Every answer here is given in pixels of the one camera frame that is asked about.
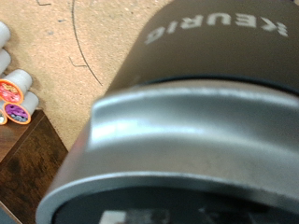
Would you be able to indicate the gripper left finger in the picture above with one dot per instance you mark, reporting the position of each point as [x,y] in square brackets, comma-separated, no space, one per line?
[134,217]

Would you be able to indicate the dark wooden box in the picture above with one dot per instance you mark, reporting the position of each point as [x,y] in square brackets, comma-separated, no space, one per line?
[28,174]

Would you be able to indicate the white k-cup pod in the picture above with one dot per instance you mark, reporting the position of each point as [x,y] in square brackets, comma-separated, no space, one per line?
[4,62]
[3,34]

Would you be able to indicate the purple lid k-cup pod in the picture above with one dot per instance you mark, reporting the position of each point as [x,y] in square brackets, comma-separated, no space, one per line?
[21,110]

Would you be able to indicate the grey lid k-cup pod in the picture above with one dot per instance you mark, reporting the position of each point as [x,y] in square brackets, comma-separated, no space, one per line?
[2,116]

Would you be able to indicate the pink lid k-cup pod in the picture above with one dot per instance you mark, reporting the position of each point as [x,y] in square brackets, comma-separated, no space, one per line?
[14,88]

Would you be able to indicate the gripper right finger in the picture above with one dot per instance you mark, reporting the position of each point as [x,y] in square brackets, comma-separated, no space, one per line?
[233,216]

